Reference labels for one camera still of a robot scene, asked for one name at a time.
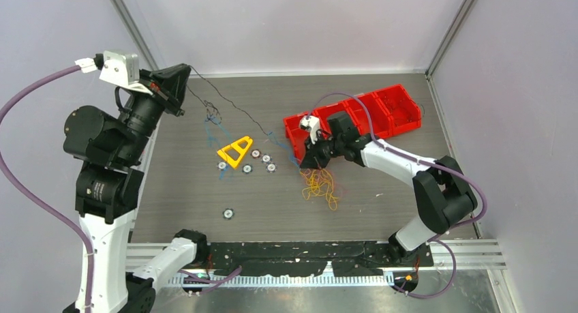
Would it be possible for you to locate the yellow triangle frame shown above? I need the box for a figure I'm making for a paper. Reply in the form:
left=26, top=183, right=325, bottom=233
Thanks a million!
left=217, top=136, right=254, bottom=169

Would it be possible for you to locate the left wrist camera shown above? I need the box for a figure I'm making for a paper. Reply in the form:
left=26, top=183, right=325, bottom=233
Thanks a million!
left=74, top=50, right=150, bottom=93

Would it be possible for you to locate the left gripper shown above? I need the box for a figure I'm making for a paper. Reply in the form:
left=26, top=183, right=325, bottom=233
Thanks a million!
left=119, top=61, right=192, bottom=160

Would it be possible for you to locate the yellow cable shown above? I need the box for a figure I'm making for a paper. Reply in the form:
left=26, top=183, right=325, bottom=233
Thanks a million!
left=298, top=167, right=340, bottom=213

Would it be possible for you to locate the poker chip brown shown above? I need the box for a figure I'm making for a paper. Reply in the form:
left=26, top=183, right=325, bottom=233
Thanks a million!
left=251, top=149, right=261, bottom=159

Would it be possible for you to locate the white slotted cable duct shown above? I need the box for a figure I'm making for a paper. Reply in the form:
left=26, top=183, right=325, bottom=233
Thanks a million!
left=167, top=273, right=396, bottom=289

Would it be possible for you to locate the poker chip blue right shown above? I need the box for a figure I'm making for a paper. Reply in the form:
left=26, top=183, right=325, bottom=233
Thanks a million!
left=266, top=163, right=277, bottom=173

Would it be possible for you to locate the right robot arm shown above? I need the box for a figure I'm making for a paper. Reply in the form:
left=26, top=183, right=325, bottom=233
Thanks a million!
left=299, top=111, right=478, bottom=266

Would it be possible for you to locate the red compartment bin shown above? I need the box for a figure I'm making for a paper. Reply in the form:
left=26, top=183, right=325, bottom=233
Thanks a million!
left=283, top=84, right=422, bottom=163

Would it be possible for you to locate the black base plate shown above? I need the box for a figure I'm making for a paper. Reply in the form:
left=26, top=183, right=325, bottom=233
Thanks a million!
left=204, top=240, right=434, bottom=278

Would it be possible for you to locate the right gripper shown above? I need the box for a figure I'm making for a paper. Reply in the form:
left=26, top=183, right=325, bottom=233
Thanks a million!
left=301, top=132, right=344, bottom=170

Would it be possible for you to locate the poker chip blue upper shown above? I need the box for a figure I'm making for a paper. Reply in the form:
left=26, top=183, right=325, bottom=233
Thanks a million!
left=261, top=154, right=271, bottom=164

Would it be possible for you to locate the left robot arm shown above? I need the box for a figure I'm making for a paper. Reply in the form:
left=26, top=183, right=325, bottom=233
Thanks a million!
left=63, top=63, right=209, bottom=312

